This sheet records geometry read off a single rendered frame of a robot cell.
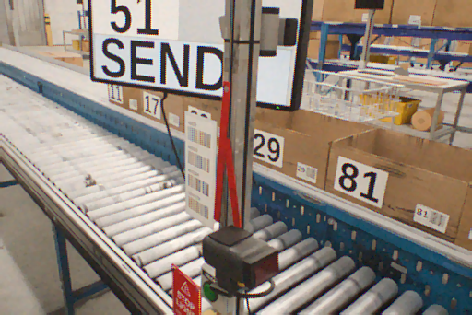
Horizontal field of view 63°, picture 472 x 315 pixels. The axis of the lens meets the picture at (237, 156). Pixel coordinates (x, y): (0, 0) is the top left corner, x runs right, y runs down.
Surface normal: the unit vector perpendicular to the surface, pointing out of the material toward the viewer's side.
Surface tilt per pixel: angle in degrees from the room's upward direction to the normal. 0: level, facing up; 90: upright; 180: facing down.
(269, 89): 86
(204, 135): 90
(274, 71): 86
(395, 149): 90
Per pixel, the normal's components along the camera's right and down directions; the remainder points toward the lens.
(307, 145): -0.74, 0.21
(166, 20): -0.46, 0.22
